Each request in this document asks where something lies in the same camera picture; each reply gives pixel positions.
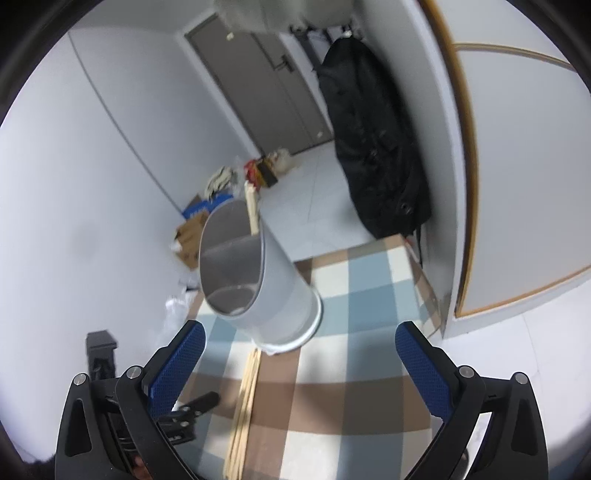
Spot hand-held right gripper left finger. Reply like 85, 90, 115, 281
54, 320, 206, 480

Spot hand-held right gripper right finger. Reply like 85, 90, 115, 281
394, 322, 549, 480

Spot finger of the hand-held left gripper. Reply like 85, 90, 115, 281
159, 391, 221, 423
159, 418, 198, 445

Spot bundle of wooden chopsticks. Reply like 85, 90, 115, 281
223, 181, 265, 480

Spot white grey utensil holder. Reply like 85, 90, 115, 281
198, 199, 322, 355

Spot crumpled plastic sheets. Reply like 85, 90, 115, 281
165, 281, 204, 324

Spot checkered tablecloth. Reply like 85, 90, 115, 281
178, 233, 444, 480

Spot brown cardboard box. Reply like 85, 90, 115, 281
174, 213, 208, 271

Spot blue cardboard box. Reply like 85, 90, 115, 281
182, 194, 236, 220

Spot white wood-trimmed panel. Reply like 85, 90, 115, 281
418, 0, 591, 319

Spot red bag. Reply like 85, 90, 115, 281
242, 159, 262, 188

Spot orange black box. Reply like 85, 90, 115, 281
256, 157, 279, 189

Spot beige plastic bag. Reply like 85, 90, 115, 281
270, 148, 295, 172

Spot black backpack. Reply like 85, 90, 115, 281
316, 36, 432, 268

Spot grey door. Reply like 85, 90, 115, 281
185, 11, 334, 158

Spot grey backpack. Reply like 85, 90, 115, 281
215, 0, 356, 35

